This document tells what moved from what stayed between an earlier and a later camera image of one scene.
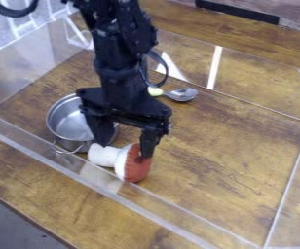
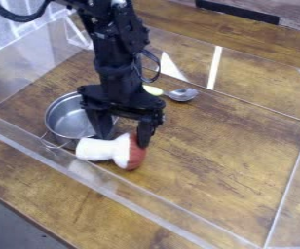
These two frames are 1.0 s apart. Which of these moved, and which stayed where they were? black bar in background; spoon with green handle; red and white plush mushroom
Moved: red and white plush mushroom
Stayed: spoon with green handle; black bar in background
